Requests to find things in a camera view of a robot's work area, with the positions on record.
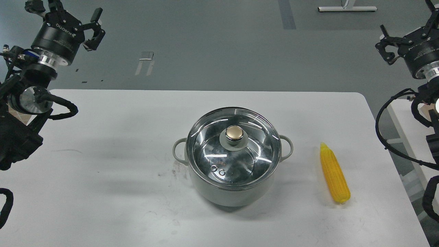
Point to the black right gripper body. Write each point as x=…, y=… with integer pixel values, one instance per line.
x=422, y=51

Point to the grey steel cooking pot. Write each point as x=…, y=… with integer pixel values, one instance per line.
x=224, y=197

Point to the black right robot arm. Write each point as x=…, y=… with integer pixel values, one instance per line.
x=424, y=108

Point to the glass lid with gold knob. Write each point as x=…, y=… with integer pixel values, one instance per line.
x=233, y=148

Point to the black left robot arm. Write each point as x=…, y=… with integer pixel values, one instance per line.
x=26, y=102

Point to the yellow corn cob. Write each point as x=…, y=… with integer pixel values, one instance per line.
x=334, y=176

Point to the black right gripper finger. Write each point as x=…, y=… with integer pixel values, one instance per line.
x=385, y=41
x=432, y=22

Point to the white stand base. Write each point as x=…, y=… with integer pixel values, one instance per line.
x=348, y=6

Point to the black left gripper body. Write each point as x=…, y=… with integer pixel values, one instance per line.
x=57, y=35

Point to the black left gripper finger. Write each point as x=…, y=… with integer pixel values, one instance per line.
x=35, y=7
x=98, y=33

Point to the white side table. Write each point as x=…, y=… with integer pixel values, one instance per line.
x=413, y=137

